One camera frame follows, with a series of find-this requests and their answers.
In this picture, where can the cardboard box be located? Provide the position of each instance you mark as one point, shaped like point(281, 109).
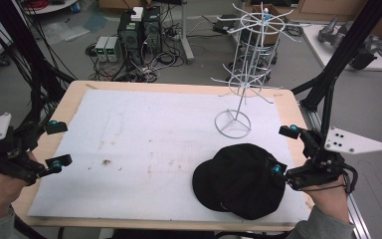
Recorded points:
point(272, 36)

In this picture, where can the aluminium rail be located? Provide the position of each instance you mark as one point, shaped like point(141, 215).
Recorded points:
point(358, 212)

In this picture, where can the round white table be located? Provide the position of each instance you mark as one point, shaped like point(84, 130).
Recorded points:
point(53, 6)

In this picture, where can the white box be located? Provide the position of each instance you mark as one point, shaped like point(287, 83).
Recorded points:
point(137, 13)

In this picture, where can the grey power supply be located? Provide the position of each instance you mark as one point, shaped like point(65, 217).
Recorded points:
point(113, 49)
point(101, 49)

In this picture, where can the black computer tower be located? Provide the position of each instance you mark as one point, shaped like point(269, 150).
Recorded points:
point(152, 31)
point(129, 36)

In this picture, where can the white board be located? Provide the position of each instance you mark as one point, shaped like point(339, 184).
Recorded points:
point(315, 46)

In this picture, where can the grey metal table leg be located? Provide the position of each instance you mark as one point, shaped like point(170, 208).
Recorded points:
point(186, 36)

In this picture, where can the black frame strut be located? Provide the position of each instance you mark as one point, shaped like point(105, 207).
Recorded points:
point(351, 43)

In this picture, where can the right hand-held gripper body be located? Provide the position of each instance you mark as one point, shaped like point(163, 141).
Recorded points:
point(321, 166)

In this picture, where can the white mat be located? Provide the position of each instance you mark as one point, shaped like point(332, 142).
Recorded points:
point(146, 132)

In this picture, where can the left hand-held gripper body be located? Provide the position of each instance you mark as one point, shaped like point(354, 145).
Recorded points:
point(11, 156)

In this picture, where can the person's right hand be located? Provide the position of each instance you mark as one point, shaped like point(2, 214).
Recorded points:
point(328, 196)

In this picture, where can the black cap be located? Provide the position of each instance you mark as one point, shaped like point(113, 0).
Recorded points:
point(238, 181)

